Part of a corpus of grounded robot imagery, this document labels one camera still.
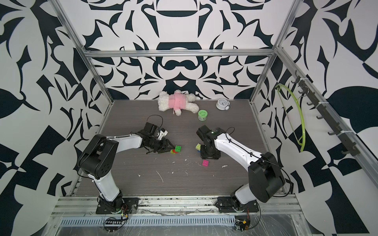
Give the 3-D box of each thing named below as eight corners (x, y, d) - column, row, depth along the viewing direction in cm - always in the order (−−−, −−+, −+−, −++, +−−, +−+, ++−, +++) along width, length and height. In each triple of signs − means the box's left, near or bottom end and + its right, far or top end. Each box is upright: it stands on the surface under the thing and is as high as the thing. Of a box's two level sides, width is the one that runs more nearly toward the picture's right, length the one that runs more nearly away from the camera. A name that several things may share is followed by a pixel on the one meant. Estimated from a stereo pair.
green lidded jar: (198, 120, 108) (198, 117, 106) (197, 113, 113) (198, 109, 110) (207, 120, 109) (207, 117, 106) (206, 113, 113) (207, 109, 110)
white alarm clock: (216, 109, 116) (217, 106, 113) (215, 101, 121) (215, 98, 119) (229, 109, 116) (230, 106, 113) (227, 101, 121) (228, 98, 119)
